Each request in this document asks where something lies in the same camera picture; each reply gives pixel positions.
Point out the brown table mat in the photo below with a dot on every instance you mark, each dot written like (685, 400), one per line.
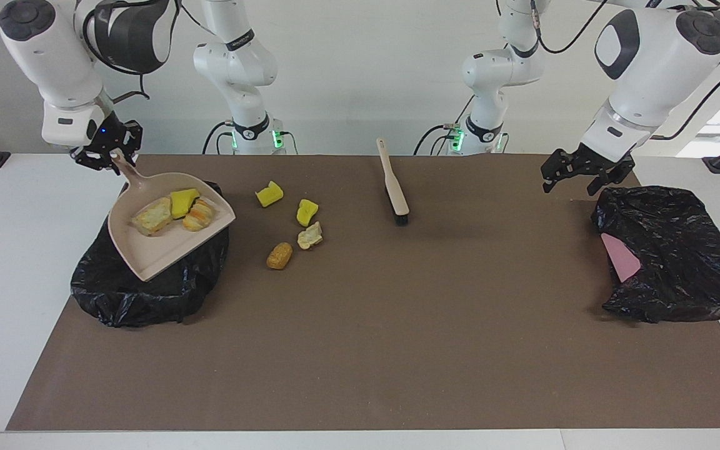
(335, 387)

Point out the beige plastic dustpan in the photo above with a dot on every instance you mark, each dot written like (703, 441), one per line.
(154, 253)

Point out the pale bread slice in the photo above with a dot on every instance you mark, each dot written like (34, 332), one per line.
(152, 217)

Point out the pale crumbly bread chunk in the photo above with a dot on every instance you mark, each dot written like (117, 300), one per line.
(310, 236)

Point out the black bag lined bin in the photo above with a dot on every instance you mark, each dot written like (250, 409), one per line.
(147, 300)

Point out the beige brush with black bristles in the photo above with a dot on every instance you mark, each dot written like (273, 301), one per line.
(397, 194)

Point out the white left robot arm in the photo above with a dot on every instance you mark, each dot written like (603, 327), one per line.
(660, 62)

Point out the striped croissant toy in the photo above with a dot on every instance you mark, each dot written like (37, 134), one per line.
(199, 215)

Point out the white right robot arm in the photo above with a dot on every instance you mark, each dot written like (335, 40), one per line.
(54, 56)

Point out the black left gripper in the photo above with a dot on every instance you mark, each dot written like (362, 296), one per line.
(591, 164)

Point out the notched yellow sponge piece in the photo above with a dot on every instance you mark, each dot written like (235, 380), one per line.
(269, 195)

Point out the curved yellow sponge piece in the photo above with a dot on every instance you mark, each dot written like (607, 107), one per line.
(307, 214)

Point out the black bag over pink bin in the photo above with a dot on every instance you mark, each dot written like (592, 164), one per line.
(679, 250)

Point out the yellow sponge wedge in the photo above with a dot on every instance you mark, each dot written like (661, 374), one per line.
(183, 203)

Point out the brown bread roll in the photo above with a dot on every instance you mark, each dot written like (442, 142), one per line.
(279, 256)

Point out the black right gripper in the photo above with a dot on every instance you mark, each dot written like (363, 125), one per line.
(113, 134)

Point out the pink plastic bin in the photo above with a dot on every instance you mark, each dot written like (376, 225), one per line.
(621, 256)

